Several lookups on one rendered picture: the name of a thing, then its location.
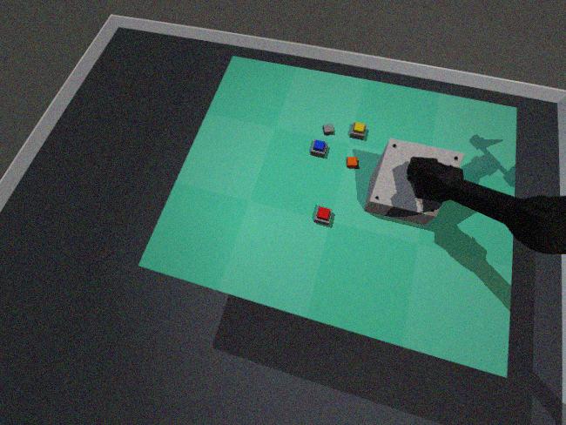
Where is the red button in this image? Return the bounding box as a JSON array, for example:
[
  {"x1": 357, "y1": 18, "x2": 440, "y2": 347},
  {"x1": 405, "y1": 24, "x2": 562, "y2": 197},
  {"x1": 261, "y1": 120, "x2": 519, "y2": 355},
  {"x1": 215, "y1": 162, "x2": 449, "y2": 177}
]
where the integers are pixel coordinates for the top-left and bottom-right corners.
[{"x1": 313, "y1": 206, "x2": 333, "y2": 226}]

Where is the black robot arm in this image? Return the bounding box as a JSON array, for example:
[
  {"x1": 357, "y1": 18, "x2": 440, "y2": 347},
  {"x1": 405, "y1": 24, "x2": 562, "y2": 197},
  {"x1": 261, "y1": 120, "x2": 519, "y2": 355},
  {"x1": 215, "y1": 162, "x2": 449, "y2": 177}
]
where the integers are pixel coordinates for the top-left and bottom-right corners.
[{"x1": 407, "y1": 157, "x2": 566, "y2": 254}]

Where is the blue button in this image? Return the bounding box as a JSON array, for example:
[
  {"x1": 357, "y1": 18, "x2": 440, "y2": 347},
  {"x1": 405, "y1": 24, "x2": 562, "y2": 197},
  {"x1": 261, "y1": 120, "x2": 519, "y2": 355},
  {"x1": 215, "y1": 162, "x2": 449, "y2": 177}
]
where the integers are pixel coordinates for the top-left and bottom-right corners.
[{"x1": 311, "y1": 139, "x2": 327, "y2": 158}]

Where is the orange block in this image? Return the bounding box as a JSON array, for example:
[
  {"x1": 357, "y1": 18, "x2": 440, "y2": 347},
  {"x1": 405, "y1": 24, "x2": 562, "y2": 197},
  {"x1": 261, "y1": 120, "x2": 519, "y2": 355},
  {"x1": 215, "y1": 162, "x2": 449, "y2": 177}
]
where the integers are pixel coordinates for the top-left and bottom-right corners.
[{"x1": 347, "y1": 157, "x2": 358, "y2": 168}]

